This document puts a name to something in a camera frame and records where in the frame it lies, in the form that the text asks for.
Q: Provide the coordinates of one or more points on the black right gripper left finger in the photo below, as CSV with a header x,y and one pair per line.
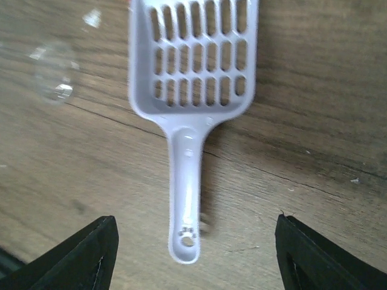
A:
x,y
85,260

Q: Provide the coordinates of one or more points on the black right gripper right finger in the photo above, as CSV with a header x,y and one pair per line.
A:
x,y
308,260

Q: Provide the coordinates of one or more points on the lilac slotted plastic scoop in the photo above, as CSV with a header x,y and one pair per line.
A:
x,y
192,66

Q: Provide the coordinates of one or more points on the clear plastic dome lid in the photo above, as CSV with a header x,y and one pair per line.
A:
x,y
55,71

